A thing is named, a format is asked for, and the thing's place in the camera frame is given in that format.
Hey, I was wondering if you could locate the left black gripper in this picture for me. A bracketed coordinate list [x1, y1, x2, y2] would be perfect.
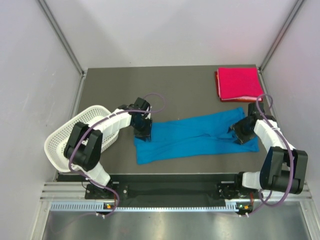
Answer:
[131, 116, 153, 142]

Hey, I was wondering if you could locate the blue t-shirt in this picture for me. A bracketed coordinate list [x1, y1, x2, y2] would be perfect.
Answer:
[134, 107, 260, 165]

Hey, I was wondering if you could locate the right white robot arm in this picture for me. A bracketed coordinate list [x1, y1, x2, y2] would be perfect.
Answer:
[228, 102, 308, 198]

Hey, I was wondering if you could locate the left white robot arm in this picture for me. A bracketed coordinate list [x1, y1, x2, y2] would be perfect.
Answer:
[63, 97, 153, 199]

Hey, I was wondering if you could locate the folded red t-shirt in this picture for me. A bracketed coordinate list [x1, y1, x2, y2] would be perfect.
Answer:
[214, 71, 265, 103]

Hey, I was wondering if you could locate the white perforated plastic basket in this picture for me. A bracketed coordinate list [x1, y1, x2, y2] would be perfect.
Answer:
[44, 105, 111, 173]

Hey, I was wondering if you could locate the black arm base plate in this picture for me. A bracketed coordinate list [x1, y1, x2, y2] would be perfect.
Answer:
[84, 181, 253, 208]

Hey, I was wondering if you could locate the white slotted cable duct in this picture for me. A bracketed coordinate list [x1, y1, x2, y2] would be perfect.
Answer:
[50, 201, 253, 213]

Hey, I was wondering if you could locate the left aluminium frame post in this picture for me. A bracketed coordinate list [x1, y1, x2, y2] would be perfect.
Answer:
[36, 0, 85, 76]

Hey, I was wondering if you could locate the aluminium frame post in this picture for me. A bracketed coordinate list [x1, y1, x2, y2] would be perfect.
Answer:
[258, 0, 306, 73]
[36, 0, 85, 76]

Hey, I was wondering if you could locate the aluminium front rail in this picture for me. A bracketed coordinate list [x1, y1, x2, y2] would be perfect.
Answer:
[40, 182, 312, 202]

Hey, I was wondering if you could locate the right aluminium frame post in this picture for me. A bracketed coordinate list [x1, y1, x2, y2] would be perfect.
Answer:
[258, 0, 306, 73]

